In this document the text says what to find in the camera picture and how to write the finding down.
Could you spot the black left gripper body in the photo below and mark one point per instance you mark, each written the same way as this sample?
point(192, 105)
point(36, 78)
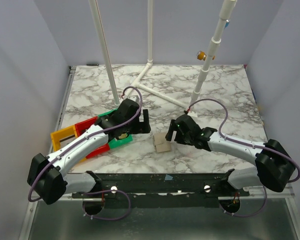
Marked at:
point(133, 127)

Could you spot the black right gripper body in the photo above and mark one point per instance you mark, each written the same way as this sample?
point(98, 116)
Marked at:
point(174, 132)

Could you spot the beige card holder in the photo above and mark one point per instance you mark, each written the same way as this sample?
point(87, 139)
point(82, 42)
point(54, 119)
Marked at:
point(160, 143)

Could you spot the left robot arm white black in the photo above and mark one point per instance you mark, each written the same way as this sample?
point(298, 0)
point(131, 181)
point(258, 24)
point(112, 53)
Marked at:
point(48, 174)

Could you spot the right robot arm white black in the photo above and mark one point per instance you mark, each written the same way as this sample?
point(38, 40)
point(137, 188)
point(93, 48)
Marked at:
point(271, 167)

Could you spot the green plastic bin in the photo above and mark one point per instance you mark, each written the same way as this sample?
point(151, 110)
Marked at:
point(117, 142)

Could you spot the red plastic bin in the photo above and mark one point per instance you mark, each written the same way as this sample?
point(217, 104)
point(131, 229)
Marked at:
point(80, 128)

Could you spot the orange knob on pipe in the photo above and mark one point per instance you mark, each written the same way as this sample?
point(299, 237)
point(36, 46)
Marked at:
point(201, 55)

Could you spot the yellow plastic bin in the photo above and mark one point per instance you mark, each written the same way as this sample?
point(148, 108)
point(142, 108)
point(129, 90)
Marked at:
point(58, 136)

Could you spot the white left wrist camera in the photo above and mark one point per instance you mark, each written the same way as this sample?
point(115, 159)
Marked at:
point(135, 98)

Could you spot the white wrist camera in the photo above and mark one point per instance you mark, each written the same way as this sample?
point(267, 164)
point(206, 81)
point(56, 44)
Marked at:
point(192, 114)
point(135, 98)

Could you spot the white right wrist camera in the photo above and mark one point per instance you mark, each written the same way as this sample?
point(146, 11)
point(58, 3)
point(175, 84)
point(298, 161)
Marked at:
point(192, 114)

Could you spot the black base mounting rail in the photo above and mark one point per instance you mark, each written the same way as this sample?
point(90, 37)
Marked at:
point(160, 190)

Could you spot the aluminium extrusion rail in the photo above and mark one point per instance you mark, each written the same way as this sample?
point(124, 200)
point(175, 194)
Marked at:
point(72, 70)

